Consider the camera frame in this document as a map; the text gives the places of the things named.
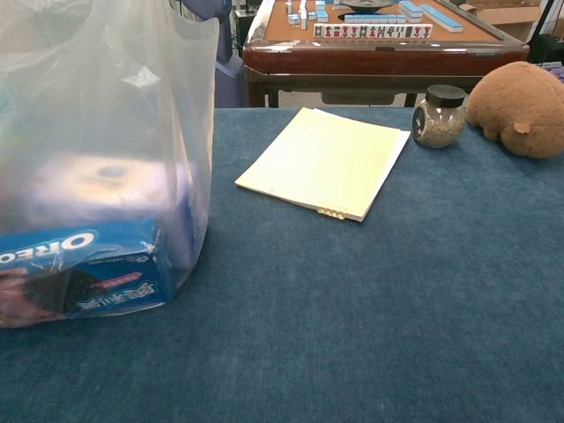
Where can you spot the translucent white plastic bag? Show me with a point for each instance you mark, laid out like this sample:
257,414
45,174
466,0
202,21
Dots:
110,110

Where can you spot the pale yellow paper pad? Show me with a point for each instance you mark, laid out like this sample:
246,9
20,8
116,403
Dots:
326,163

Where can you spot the blue velvet tablecloth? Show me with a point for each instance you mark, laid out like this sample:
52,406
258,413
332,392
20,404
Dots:
308,330

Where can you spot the blue purple chair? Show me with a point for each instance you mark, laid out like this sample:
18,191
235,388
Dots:
227,66

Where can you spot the white and blue package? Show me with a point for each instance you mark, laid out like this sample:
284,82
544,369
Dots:
110,185

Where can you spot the dark red mahjong table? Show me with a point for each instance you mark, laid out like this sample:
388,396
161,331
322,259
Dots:
374,61

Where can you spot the blue Oreo cookie box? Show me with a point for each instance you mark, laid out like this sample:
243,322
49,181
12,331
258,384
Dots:
119,282

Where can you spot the glass jar with black lid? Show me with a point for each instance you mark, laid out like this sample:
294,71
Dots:
438,123

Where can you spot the white-faced mahjong tile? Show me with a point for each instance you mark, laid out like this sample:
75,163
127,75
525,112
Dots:
336,31
382,31
318,31
418,31
428,31
355,31
400,31
364,31
346,31
391,31
328,31
373,31

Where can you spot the upright white mahjong tile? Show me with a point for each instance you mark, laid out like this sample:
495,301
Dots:
304,15

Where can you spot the dark-faced mahjong tile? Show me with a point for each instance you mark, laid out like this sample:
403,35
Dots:
410,31

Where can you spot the black mahjong table centre dome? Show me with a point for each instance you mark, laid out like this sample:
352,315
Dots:
363,4

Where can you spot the short blue mahjong tile stack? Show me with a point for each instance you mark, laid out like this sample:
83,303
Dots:
410,9

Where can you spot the brown plush toy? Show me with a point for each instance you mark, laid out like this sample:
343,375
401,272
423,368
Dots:
520,106

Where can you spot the brown cardboard box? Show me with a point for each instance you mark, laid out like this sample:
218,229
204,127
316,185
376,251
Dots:
506,17

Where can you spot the long blue mahjong tile wall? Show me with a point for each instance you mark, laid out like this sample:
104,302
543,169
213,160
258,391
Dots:
443,17

